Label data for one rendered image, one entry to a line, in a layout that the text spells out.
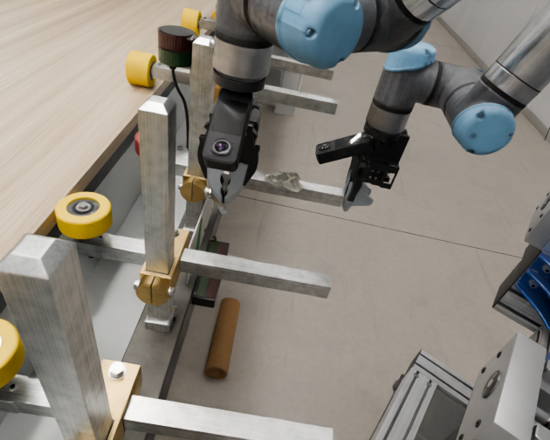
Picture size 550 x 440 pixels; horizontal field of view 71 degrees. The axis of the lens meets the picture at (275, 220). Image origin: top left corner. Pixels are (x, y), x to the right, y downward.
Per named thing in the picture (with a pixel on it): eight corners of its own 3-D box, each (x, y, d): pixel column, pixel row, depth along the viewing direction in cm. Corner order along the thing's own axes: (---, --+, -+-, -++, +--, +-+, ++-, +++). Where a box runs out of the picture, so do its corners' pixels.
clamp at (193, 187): (216, 170, 90) (218, 151, 87) (203, 205, 80) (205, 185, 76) (192, 165, 90) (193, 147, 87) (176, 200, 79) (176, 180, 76)
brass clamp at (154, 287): (192, 250, 72) (193, 230, 69) (171, 309, 61) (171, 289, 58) (159, 244, 72) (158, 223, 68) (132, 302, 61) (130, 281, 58)
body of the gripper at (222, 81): (258, 140, 64) (271, 65, 56) (251, 167, 57) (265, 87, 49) (212, 130, 63) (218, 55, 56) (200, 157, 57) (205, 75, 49)
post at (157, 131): (173, 330, 76) (176, 96, 46) (168, 346, 73) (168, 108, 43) (154, 327, 76) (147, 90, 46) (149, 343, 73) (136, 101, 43)
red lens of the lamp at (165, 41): (198, 44, 67) (199, 30, 66) (189, 54, 62) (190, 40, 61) (163, 37, 67) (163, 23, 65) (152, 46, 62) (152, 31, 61)
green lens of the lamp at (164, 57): (197, 58, 69) (198, 45, 67) (189, 70, 64) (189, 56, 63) (164, 51, 68) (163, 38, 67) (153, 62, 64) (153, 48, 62)
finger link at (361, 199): (366, 223, 86) (381, 189, 80) (340, 217, 86) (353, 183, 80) (364, 214, 88) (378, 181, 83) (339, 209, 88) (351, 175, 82)
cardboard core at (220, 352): (241, 299, 156) (228, 368, 132) (238, 311, 161) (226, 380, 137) (222, 296, 155) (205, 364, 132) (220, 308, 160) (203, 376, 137)
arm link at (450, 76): (489, 134, 66) (425, 120, 65) (471, 108, 74) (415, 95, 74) (515, 89, 61) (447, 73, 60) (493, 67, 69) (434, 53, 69)
